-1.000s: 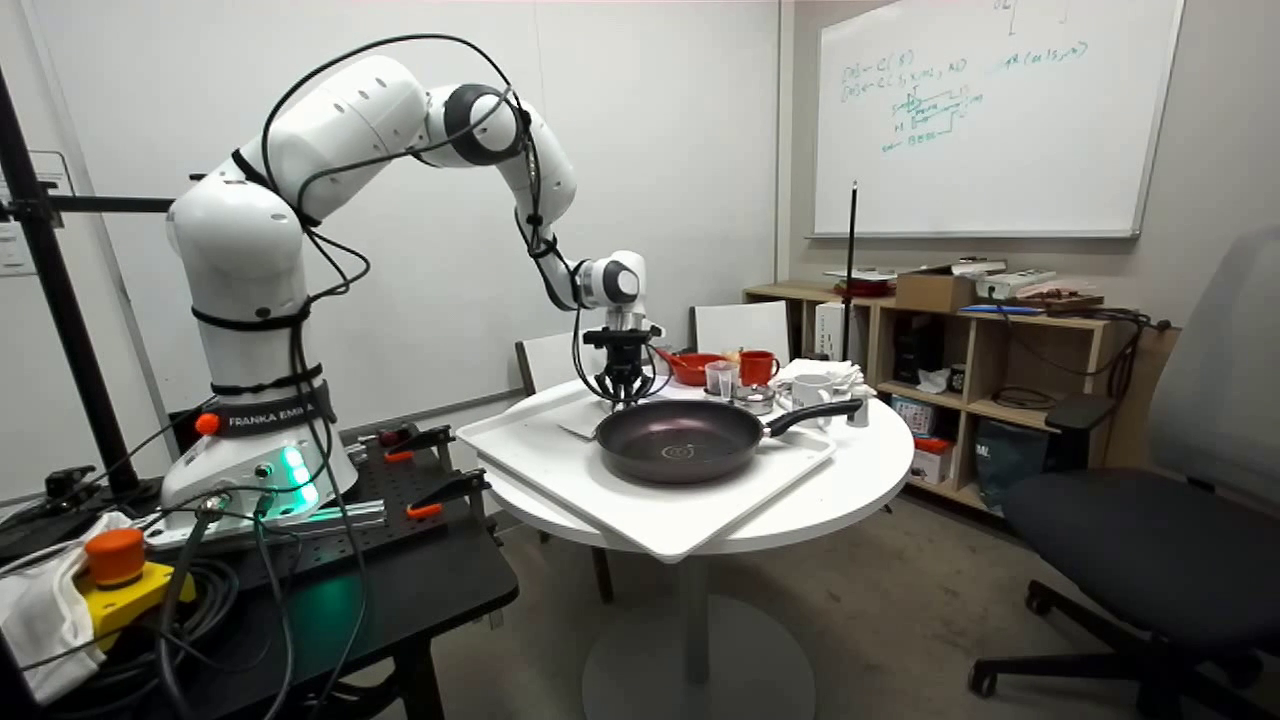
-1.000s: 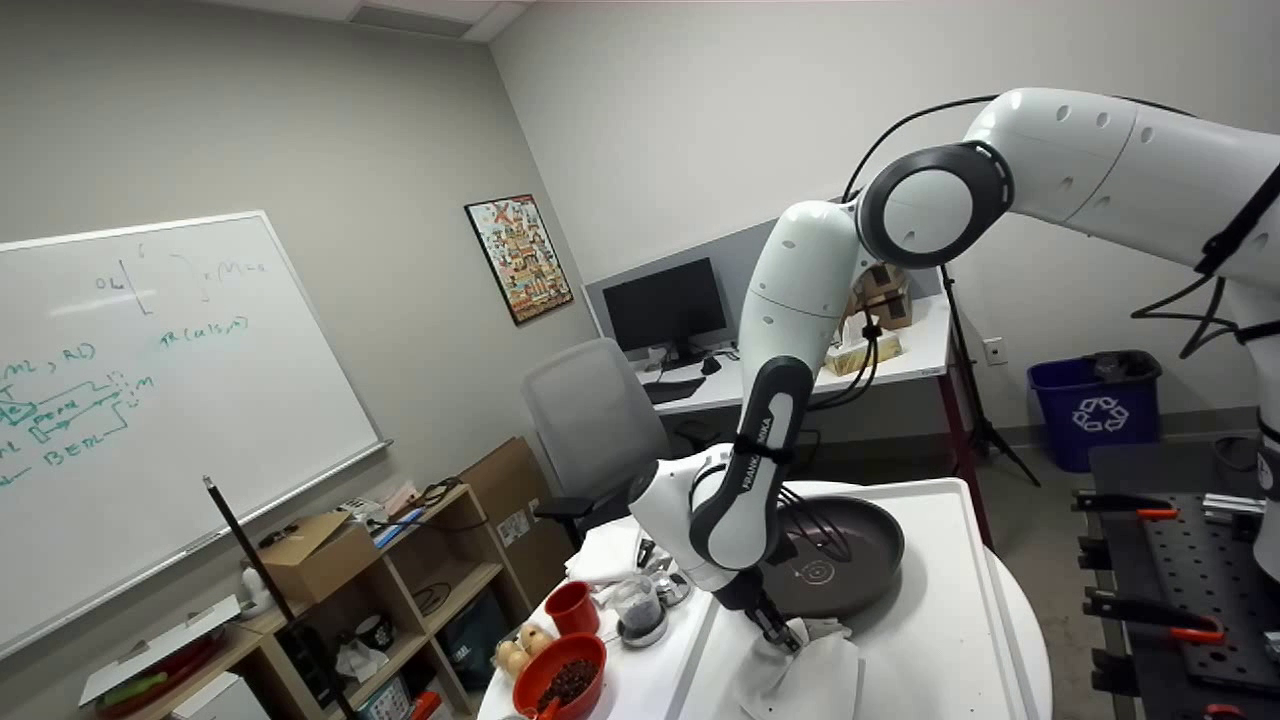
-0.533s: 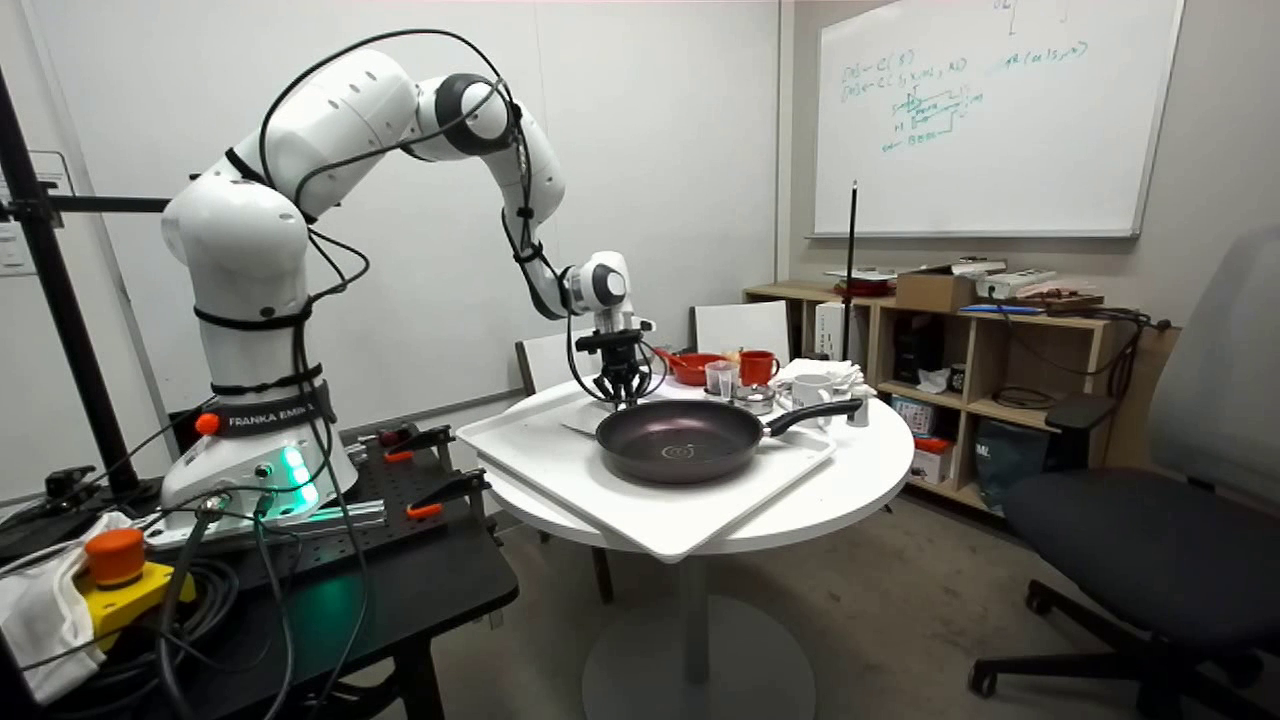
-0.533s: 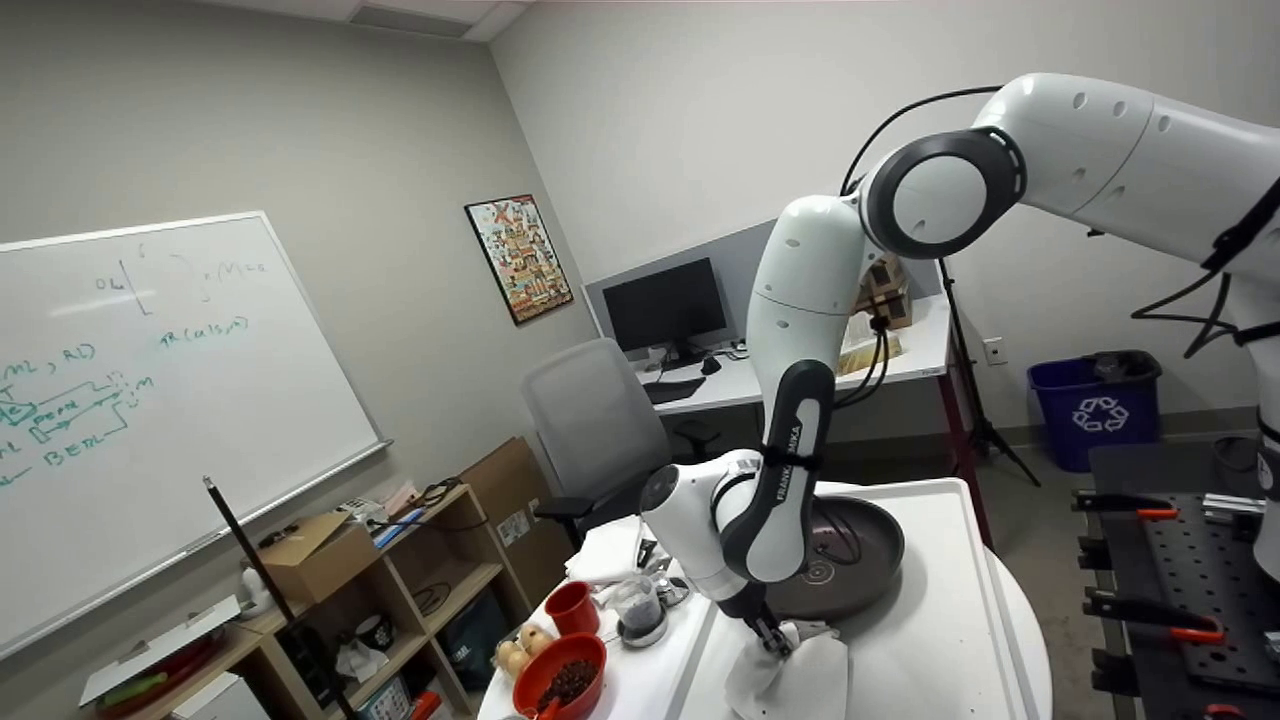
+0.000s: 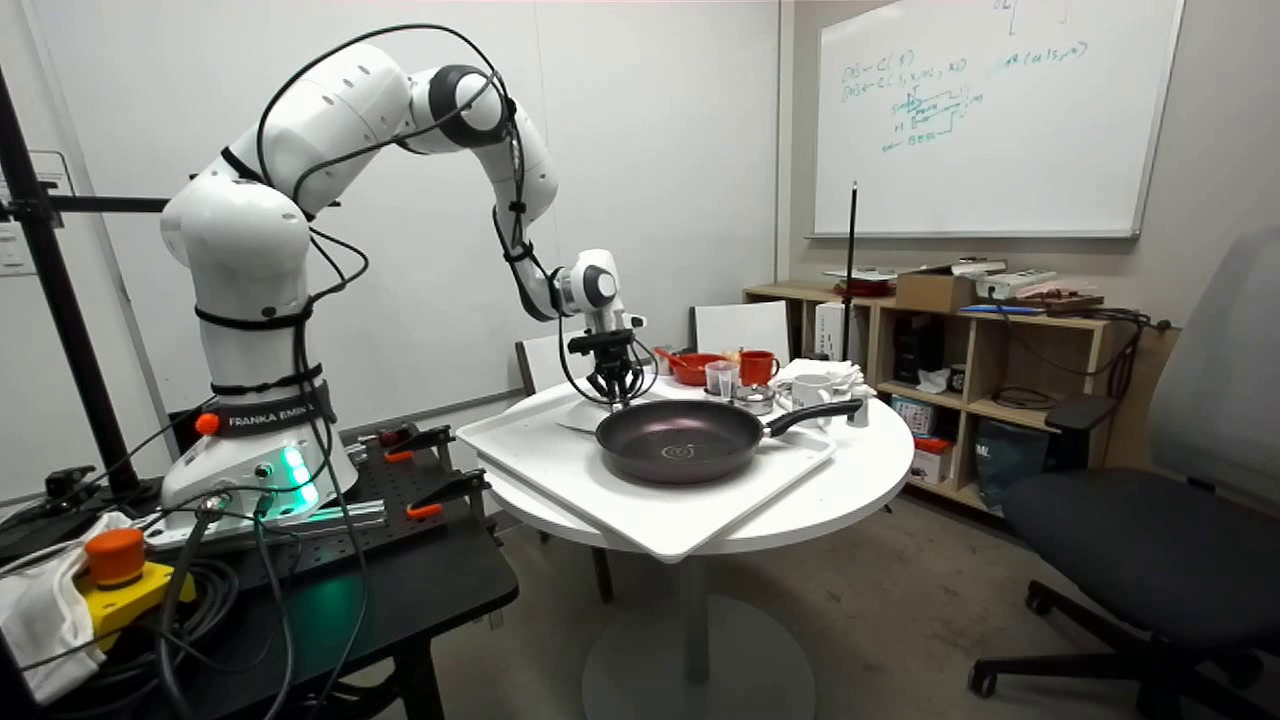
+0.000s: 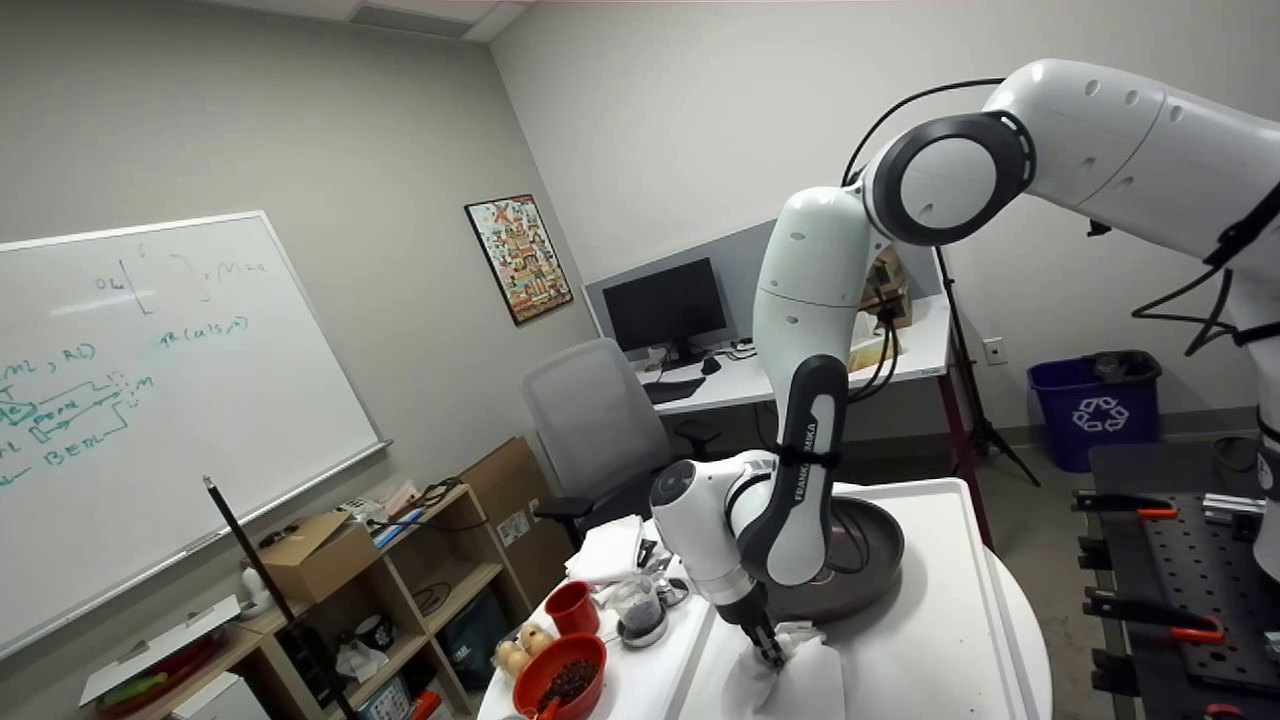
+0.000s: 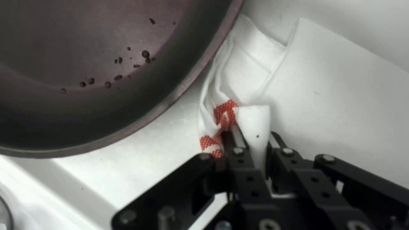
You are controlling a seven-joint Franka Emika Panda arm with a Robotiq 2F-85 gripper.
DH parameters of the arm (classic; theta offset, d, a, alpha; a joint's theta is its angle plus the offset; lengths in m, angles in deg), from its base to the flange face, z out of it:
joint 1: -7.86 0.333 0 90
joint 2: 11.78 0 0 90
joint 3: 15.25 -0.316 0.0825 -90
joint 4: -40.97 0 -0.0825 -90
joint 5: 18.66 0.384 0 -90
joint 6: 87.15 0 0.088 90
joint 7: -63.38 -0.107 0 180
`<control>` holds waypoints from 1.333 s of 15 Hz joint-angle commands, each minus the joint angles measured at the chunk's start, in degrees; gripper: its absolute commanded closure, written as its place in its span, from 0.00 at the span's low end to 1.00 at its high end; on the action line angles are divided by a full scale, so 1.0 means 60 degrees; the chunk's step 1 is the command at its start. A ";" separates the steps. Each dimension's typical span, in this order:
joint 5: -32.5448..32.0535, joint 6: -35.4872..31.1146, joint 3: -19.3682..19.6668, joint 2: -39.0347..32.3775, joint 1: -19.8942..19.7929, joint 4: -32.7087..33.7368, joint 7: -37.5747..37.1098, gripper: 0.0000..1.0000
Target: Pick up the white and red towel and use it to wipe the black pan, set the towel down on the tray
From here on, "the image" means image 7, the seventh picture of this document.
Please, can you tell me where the black frying pan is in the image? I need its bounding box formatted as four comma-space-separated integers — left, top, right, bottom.
0, 0, 245, 160

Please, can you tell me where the large white tray board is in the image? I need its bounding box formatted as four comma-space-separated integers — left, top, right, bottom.
0, 0, 409, 230

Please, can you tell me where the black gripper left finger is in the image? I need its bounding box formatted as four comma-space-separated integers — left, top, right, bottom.
111, 127, 273, 230

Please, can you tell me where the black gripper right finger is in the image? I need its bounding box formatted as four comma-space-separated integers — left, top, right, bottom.
265, 132, 409, 230

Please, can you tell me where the white towel with red stripes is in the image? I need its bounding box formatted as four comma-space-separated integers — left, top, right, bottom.
196, 12, 409, 197

